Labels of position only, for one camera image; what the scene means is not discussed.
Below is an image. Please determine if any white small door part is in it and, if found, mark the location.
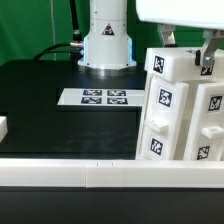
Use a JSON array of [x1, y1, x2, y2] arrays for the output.
[[136, 75, 189, 160], [183, 82, 224, 161]]

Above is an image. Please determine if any white cabinet body box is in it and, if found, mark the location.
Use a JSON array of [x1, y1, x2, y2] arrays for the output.
[[136, 76, 224, 161]]

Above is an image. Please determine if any thin white cable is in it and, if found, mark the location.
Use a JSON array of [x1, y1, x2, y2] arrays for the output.
[[49, 0, 56, 61]]

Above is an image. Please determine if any black thick cable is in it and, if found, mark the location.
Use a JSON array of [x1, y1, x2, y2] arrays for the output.
[[32, 0, 85, 61]]

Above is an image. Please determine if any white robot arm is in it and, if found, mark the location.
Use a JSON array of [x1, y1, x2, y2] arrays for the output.
[[79, 0, 224, 71]]

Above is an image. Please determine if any white left fence rail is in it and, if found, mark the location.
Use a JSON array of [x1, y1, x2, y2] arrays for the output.
[[0, 116, 8, 142]]

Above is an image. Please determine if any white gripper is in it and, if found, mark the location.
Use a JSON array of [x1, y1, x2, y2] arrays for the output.
[[136, 0, 224, 67]]

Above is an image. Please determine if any white tagged block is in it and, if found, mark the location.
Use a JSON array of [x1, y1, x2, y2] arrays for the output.
[[145, 47, 224, 82]]

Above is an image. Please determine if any white fence rail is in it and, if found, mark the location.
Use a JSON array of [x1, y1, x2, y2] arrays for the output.
[[0, 159, 224, 188], [0, 116, 8, 142]]

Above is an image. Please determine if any white front fence rail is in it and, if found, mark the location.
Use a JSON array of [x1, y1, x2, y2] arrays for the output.
[[0, 159, 224, 188]]

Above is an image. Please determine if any white flat tagged top panel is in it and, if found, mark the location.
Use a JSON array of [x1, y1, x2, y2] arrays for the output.
[[58, 88, 144, 107]]

